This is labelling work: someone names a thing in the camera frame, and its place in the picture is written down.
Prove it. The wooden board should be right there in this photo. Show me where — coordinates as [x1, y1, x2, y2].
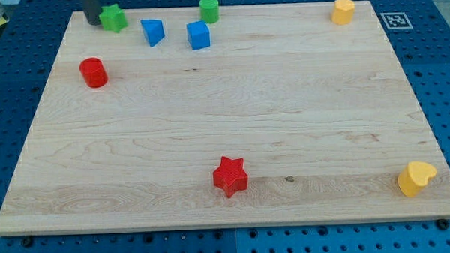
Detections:
[0, 1, 450, 237]

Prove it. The red star block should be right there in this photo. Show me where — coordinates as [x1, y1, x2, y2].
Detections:
[212, 156, 249, 197]

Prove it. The blue cube block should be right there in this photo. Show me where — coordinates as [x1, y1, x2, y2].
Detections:
[186, 20, 211, 50]

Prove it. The blue triangle block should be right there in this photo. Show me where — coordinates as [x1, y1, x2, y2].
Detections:
[140, 19, 165, 47]

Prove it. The green cylinder block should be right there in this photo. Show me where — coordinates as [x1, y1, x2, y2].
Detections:
[199, 0, 220, 23]

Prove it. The red cylinder block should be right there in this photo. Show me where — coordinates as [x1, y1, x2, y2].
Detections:
[79, 57, 109, 89]

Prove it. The green star block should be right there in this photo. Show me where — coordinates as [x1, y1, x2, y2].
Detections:
[99, 3, 128, 33]

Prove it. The yellow hexagon block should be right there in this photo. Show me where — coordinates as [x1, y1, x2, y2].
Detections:
[331, 0, 356, 25]

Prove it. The yellow heart block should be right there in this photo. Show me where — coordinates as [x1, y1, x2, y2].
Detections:
[397, 161, 437, 197]

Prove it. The white fiducial marker tag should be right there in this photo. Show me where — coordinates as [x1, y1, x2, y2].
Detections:
[380, 11, 413, 30]

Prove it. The black bolt left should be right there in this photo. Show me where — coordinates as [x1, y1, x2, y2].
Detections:
[20, 236, 34, 248]

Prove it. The black bolt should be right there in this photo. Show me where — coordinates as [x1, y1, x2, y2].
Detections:
[20, 236, 34, 248]
[436, 218, 450, 231]

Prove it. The black bolt right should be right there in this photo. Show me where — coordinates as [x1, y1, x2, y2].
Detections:
[436, 218, 450, 231]

